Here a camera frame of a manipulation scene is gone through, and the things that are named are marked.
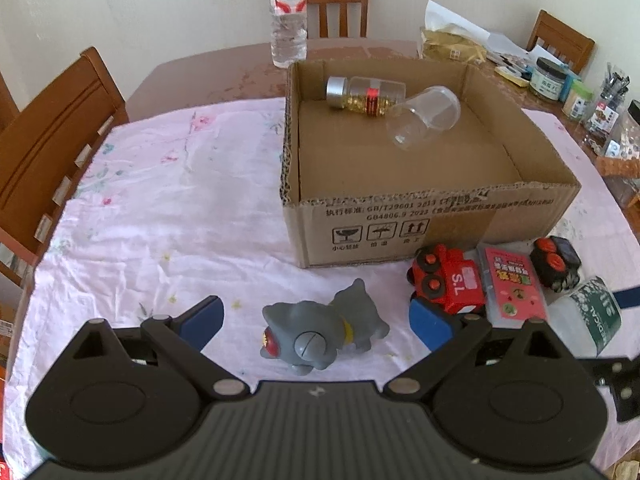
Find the pink floral tablecloth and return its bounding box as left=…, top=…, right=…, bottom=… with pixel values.
left=5, top=95, right=640, bottom=461

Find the dark lidded glass jar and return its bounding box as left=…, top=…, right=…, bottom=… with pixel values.
left=529, top=57, right=569, bottom=101

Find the pink card case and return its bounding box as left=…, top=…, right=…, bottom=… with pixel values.
left=476, top=242, right=549, bottom=323

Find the pile of papers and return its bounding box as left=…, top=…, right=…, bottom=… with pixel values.
left=487, top=30, right=553, bottom=83

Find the clear plastic water bottle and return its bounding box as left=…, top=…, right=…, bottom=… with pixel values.
left=268, top=0, right=308, bottom=68

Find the clear jar with pens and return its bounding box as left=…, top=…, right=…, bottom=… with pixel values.
left=582, top=62, right=631, bottom=148

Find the cardboard box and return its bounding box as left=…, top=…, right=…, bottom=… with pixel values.
left=279, top=58, right=582, bottom=269

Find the green lidded small jar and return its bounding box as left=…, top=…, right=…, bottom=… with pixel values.
left=562, top=80, right=593, bottom=121

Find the large black lidded clear jar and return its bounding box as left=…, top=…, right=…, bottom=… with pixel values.
left=600, top=100, right=640, bottom=176

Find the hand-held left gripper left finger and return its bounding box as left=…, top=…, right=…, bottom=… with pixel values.
left=70, top=296, right=248, bottom=401

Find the glass jar with gold flakes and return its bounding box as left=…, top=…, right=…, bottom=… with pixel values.
left=326, top=76, right=407, bottom=118

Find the red toy car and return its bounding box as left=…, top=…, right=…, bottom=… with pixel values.
left=409, top=244, right=488, bottom=317

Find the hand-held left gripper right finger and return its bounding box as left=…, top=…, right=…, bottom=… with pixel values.
left=384, top=299, right=573, bottom=401

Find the black toy car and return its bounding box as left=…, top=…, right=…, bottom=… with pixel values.
left=530, top=236, right=582, bottom=292

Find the gold snack bag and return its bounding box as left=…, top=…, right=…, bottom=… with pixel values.
left=419, top=0, right=493, bottom=64

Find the white plastic bottle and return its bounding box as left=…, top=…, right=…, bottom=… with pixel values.
left=545, top=276, right=623, bottom=359

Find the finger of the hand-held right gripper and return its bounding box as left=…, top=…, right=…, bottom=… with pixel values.
left=580, top=356, right=640, bottom=423
left=614, top=286, right=640, bottom=311

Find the grey toy animal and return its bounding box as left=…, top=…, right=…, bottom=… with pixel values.
left=261, top=279, right=391, bottom=376

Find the clear empty plastic jar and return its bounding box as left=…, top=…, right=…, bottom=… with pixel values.
left=387, top=86, right=461, bottom=150

